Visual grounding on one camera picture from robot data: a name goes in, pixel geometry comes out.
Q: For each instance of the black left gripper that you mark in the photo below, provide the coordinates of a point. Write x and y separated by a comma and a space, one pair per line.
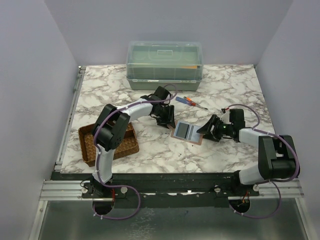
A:
169, 117

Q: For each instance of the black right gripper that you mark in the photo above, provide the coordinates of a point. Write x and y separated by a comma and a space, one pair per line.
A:
206, 129

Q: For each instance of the tan leather card holder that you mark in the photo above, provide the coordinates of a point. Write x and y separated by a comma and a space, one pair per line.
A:
193, 136

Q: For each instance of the black credit card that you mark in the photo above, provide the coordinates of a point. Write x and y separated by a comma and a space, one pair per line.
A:
182, 130

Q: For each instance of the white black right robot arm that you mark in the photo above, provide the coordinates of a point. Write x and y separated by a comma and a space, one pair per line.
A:
277, 158

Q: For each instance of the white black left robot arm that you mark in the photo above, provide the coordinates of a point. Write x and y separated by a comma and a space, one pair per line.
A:
110, 127

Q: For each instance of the orange grey small screwdriver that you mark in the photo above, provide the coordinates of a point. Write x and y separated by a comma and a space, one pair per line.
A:
194, 103

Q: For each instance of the clear green plastic storage box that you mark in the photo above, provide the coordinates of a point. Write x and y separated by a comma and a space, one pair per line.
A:
150, 64

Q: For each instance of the blue red handled screwdriver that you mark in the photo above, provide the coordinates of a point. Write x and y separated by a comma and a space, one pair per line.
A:
182, 100

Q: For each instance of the black metal base rail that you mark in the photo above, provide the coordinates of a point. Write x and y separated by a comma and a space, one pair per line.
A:
162, 190

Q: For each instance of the aluminium extrusion rail right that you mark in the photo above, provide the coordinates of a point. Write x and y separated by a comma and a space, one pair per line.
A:
290, 189

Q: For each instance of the aluminium extrusion rail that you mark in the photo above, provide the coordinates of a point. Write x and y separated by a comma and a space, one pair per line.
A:
60, 190
290, 189

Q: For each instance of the aluminium extrusion rail left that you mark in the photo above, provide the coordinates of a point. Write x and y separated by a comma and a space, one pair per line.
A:
60, 190

